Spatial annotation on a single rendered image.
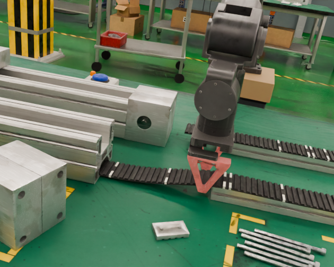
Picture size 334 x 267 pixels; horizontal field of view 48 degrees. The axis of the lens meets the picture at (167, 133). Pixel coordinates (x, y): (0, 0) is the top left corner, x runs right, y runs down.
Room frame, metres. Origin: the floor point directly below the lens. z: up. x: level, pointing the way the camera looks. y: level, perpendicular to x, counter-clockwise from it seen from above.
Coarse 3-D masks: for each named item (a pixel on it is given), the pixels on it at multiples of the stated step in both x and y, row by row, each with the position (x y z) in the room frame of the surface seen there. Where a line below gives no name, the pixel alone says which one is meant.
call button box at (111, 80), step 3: (87, 78) 0.93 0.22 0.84; (90, 78) 0.93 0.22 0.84; (108, 78) 0.95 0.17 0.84; (111, 78) 0.95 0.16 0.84; (114, 78) 0.96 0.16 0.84; (96, 81) 0.91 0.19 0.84; (99, 81) 0.91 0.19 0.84; (105, 81) 0.92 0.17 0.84; (108, 81) 0.92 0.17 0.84; (111, 81) 0.93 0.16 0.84; (114, 81) 0.94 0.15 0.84; (117, 81) 0.94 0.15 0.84; (114, 84) 0.92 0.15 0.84; (117, 84) 0.94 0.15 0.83
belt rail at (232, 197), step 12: (216, 192) 0.56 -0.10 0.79; (228, 192) 0.55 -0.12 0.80; (240, 192) 0.55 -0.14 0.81; (240, 204) 0.55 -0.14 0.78; (252, 204) 0.54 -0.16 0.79; (264, 204) 0.54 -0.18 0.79; (276, 204) 0.55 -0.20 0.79; (288, 204) 0.54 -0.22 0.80; (300, 216) 0.54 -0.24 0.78; (312, 216) 0.53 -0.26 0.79; (324, 216) 0.54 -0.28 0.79
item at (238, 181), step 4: (236, 176) 0.58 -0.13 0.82; (240, 176) 0.59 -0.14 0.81; (236, 180) 0.57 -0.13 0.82; (240, 180) 0.57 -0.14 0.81; (244, 180) 0.58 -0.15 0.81; (236, 184) 0.56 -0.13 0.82; (240, 184) 0.56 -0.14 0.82; (244, 184) 0.56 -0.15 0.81; (236, 188) 0.54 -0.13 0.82; (240, 188) 0.55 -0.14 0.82; (244, 188) 0.55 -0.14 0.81
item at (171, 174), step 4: (176, 168) 0.60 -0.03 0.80; (168, 172) 0.59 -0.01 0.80; (172, 172) 0.59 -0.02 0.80; (176, 172) 0.59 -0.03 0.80; (168, 176) 0.57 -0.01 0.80; (172, 176) 0.57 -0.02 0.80; (176, 176) 0.58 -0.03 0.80; (164, 180) 0.56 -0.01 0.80; (168, 180) 0.56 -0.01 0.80; (172, 180) 0.56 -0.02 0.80; (172, 184) 0.55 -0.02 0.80
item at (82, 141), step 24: (0, 120) 0.57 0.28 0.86; (24, 120) 0.58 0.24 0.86; (48, 120) 0.63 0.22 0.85; (72, 120) 0.62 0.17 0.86; (96, 120) 0.62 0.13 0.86; (0, 144) 0.56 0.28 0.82; (48, 144) 0.55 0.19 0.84; (72, 144) 0.55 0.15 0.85; (96, 144) 0.55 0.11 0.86; (72, 168) 0.55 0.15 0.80; (96, 168) 0.55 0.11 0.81
